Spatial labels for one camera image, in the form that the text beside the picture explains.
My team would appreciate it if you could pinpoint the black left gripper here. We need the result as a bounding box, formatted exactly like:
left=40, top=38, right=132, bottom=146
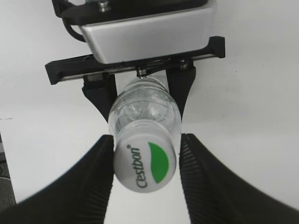
left=45, top=36, right=226, bottom=118

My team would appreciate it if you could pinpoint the white green bottle cap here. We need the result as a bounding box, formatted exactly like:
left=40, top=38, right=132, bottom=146
left=114, top=124, right=177, bottom=193

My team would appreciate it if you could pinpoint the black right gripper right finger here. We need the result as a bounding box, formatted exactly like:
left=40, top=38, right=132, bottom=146
left=179, top=133, right=299, bottom=224

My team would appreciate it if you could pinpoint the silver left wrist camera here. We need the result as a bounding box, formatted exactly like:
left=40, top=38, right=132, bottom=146
left=79, top=0, right=217, bottom=64

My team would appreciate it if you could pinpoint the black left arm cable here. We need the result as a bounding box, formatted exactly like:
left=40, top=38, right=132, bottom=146
left=61, top=16, right=87, bottom=42

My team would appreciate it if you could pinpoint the clear Cestbon water bottle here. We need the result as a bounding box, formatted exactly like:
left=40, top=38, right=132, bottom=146
left=108, top=77, right=181, bottom=140

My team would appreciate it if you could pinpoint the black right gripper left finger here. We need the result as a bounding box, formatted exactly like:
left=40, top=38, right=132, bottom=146
left=0, top=135, right=114, bottom=224

